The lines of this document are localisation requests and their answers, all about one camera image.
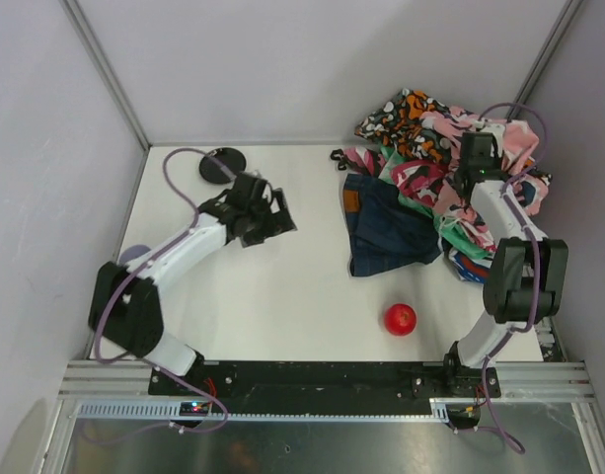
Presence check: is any red apple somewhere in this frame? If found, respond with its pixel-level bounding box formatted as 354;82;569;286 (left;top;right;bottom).
383;303;417;337

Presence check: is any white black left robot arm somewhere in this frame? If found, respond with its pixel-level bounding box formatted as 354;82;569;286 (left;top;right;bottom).
88;172;296;376

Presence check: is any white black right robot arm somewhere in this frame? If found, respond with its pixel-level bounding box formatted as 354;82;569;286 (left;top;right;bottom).
444;132;568;397

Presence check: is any pink navy patterned cloth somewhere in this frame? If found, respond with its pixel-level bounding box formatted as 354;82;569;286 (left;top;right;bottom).
420;108;551;251

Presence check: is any dark blue denim cloth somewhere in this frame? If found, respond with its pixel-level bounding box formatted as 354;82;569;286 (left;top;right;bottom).
341;174;441;277

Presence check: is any grey slotted cable duct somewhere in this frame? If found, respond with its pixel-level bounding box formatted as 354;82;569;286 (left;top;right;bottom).
76;399;450;423

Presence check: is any orange black camo cloth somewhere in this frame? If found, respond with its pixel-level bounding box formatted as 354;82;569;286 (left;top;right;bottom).
354;88;451;166

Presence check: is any magenta green patterned cloth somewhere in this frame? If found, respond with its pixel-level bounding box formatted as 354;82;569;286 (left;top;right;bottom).
330;146;495;260

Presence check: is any black round plate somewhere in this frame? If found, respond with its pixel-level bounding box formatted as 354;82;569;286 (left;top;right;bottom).
198;147;247;185

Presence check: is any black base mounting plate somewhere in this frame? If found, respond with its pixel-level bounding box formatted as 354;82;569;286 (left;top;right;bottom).
148;359;500;417

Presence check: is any lilac plastic cup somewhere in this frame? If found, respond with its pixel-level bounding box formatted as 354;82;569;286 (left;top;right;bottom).
117;244;150;266

